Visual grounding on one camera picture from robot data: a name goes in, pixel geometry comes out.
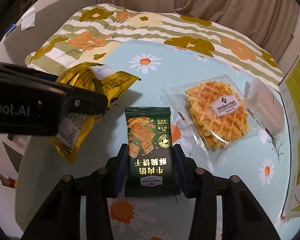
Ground blue white wall switch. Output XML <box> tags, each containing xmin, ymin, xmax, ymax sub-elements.
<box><xmin>6</xmin><ymin>24</ymin><xmax>16</xmax><ymax>36</ymax></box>

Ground gold foil snack packet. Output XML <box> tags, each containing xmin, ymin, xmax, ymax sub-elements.
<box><xmin>50</xmin><ymin>62</ymin><xmax>140</xmax><ymax>165</ymax></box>

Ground clear wrapped waffle cookie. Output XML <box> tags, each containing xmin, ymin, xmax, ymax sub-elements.
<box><xmin>162</xmin><ymin>75</ymin><xmax>261</xmax><ymax>171</ymax></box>

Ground grey padded headboard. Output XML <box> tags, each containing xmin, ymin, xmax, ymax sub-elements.
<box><xmin>4</xmin><ymin>0</ymin><xmax>97</xmax><ymax>66</ymax></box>

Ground white paper on headboard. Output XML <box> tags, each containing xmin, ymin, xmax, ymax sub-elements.
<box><xmin>21</xmin><ymin>7</ymin><xmax>36</xmax><ymax>31</ymax></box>

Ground beige pleated curtain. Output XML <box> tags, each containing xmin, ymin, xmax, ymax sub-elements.
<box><xmin>97</xmin><ymin>0</ymin><xmax>299</xmax><ymax>60</ymax></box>

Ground green striped floral quilt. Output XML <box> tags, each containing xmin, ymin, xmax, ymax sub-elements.
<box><xmin>24</xmin><ymin>3</ymin><xmax>283</xmax><ymax>88</ymax></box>

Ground green cardboard box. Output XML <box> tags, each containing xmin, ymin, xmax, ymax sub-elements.
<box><xmin>279</xmin><ymin>54</ymin><xmax>300</xmax><ymax>217</ymax></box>

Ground dark green cracker packet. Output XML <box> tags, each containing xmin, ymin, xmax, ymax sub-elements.
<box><xmin>125</xmin><ymin>107</ymin><xmax>180</xmax><ymax>198</ymax></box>

